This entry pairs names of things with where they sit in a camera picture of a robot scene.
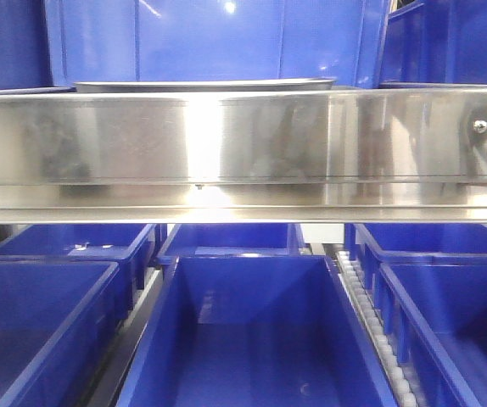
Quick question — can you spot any silver rail screw right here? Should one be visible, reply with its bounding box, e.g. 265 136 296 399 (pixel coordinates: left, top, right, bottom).
473 120 487 134

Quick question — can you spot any blue lower centre bin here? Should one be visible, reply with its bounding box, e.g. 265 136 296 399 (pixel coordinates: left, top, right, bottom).
117 256 396 406

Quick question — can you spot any blue rear left bin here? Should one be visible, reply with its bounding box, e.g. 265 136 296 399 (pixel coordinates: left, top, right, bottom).
0 223 156 321

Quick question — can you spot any stainless steel shelf front rail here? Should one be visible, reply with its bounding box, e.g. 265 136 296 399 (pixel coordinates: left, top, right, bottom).
0 86 487 224

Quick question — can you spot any blue upper right bin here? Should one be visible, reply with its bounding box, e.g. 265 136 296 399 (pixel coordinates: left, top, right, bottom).
379 1 487 85

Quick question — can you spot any grey metal divider rail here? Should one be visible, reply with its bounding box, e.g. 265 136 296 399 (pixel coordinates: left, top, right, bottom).
86 268 163 406

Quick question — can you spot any blue rear right bin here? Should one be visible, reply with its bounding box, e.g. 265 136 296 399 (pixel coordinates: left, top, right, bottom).
344 222 487 289

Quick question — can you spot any large blue upper bin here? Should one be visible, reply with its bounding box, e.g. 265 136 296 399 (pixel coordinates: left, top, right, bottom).
44 1 389 88

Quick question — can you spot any blue lower left bin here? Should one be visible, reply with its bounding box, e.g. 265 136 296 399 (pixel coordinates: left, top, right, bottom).
0 261 120 406

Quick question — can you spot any silver metal tray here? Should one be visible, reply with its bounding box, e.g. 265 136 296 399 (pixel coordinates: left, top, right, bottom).
75 78 336 93

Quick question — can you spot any white roller track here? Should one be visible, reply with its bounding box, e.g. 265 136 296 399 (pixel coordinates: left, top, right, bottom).
333 245 418 407

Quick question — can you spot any blue rear centre bin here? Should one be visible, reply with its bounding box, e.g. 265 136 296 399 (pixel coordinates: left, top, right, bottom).
157 223 306 265

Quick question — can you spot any blue lower right bin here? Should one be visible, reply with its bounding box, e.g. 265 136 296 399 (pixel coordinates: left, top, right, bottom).
377 261 487 407

